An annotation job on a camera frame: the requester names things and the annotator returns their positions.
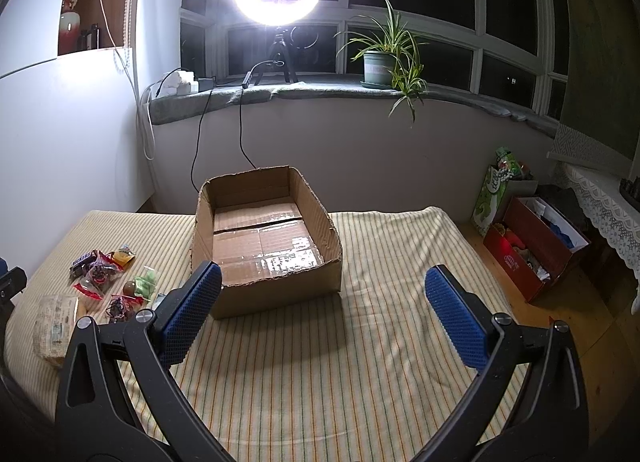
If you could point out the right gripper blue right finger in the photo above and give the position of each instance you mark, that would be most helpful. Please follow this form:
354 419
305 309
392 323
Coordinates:
528 399

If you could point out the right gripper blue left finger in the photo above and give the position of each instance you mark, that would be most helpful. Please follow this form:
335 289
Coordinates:
117 399

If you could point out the bread loaf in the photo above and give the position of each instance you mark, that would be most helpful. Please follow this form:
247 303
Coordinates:
54 326

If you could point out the Snickers bar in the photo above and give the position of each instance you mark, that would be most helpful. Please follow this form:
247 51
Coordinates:
81 265

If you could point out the yellow jelly cup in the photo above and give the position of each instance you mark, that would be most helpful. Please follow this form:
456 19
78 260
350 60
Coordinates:
123 257

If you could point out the green clear candy bag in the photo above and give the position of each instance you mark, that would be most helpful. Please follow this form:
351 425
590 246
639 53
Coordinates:
145 283

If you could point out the red storage box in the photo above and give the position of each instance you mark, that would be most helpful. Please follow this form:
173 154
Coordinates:
535 245

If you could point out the striped yellow table cloth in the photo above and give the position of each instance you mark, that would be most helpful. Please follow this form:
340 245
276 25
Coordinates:
367 374

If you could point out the white lace cloth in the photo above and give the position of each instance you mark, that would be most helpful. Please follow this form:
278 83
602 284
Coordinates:
598 195

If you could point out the open cardboard box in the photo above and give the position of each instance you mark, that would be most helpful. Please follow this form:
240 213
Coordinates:
271 237

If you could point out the green snack bag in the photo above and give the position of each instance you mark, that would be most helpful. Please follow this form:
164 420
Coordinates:
498 176

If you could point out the red white vase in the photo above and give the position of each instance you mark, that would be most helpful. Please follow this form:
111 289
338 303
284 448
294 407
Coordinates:
68 28

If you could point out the black tripod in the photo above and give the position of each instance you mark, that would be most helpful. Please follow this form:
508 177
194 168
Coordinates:
279 56

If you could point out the potted spider plant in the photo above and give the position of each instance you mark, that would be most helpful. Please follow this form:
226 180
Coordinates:
391 58

